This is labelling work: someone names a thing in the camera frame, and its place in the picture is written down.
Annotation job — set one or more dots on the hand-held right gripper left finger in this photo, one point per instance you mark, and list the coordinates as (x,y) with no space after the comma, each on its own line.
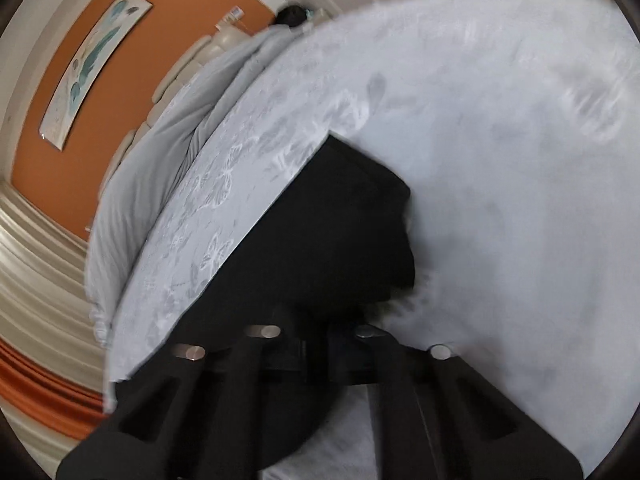
(240,385)

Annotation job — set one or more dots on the framed leaf wall picture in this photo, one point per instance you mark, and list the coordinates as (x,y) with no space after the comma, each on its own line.
(95,65)

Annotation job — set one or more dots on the butterfly print grey blanket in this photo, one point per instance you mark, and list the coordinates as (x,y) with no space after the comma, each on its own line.
(500,160)

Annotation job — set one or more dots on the beige padded headboard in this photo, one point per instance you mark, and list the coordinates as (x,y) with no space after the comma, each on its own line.
(167,82)

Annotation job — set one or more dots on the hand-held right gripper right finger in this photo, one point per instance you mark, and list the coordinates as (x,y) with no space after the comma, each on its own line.
(400,385)

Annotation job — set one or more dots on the plain grey duvet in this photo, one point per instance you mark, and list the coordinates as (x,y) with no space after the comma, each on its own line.
(150,170)

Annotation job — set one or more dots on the orange curtain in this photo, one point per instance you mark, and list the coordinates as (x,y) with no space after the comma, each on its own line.
(45,385)

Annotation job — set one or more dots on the white wall switch panel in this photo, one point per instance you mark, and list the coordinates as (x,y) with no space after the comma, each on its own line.
(237,12)

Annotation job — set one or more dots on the black pants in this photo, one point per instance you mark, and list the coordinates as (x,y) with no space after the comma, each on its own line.
(325,220)

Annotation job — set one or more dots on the cream pleated curtain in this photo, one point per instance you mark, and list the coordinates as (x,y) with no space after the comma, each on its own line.
(40,260)

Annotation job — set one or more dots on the black bag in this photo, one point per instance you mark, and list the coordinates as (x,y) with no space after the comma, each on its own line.
(290,15)

